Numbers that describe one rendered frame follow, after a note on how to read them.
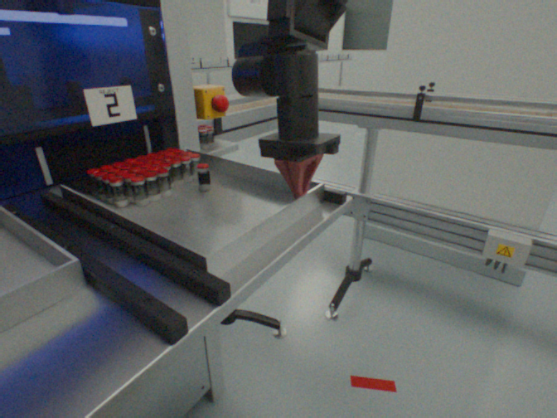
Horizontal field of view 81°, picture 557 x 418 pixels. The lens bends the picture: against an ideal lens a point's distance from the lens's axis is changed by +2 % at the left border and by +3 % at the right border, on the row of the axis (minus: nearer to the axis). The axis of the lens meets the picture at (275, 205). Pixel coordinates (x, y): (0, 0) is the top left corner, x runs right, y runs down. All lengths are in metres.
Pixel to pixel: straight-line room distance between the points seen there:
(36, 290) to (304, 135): 0.34
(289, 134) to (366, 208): 1.03
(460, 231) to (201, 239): 1.09
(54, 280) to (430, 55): 1.75
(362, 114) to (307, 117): 0.89
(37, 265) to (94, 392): 0.21
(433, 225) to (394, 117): 0.44
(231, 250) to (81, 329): 0.16
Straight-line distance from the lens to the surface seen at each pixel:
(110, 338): 0.35
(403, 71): 1.90
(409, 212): 1.39
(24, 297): 0.39
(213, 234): 0.45
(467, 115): 1.23
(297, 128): 0.44
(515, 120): 1.23
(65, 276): 0.40
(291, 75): 0.43
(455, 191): 1.95
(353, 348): 1.49
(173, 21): 0.76
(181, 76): 0.76
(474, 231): 1.37
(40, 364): 0.35
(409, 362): 1.51
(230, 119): 1.03
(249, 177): 0.62
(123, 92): 0.68
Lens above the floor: 1.11
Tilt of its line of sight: 26 degrees down
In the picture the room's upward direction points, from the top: straight up
